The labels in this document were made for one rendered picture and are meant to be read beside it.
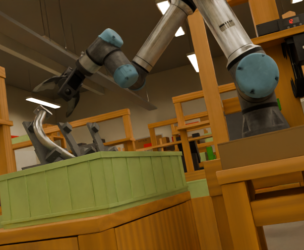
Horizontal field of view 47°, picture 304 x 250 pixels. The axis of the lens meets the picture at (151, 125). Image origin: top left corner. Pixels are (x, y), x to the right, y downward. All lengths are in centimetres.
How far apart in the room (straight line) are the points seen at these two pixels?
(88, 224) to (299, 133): 62
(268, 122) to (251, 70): 19
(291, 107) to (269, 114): 100
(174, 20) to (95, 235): 76
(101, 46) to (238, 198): 63
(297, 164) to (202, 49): 135
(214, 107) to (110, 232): 135
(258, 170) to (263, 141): 9
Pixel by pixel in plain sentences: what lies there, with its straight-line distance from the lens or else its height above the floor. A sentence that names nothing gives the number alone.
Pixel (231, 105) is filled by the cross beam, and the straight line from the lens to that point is 223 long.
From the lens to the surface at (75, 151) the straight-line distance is 135.
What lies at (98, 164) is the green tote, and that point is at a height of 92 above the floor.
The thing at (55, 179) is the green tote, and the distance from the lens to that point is 108.
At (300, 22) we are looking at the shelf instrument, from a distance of 218.
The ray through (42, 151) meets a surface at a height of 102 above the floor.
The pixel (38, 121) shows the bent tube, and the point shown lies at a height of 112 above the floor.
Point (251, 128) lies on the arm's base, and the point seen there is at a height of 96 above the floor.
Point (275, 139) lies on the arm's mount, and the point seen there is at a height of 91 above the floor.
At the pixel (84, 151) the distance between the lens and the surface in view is 135.
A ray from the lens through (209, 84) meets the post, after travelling 217.
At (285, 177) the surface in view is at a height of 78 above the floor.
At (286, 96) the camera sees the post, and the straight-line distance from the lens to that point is 215.
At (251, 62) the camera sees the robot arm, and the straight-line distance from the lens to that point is 103.
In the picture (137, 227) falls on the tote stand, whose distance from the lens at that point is 108.
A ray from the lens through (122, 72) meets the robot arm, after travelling 112.
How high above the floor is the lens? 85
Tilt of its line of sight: 9 degrees up
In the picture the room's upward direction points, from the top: 10 degrees counter-clockwise
